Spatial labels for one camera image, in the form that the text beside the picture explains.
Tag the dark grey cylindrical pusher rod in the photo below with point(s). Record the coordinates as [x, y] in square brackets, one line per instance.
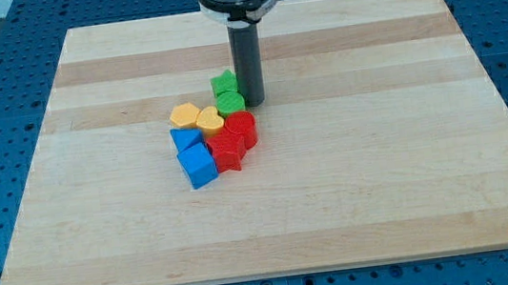
[247, 64]

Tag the green star block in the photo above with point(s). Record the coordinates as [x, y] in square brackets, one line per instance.
[224, 82]

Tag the green circle block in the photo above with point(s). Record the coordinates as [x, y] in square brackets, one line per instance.
[229, 102]

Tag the red circle block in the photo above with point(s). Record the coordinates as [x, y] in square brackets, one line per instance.
[243, 123]

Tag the red star block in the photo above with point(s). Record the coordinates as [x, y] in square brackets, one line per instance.
[227, 150]

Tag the yellow heart block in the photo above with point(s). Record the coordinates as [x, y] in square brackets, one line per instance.
[209, 121]

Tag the yellow hexagon block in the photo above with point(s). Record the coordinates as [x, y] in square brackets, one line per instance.
[184, 116]

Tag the blue triangle block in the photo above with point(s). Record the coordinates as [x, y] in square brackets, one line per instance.
[186, 138]

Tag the blue cube block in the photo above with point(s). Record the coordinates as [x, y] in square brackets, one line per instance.
[199, 165]

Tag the light wooden board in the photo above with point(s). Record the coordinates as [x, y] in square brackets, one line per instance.
[382, 139]

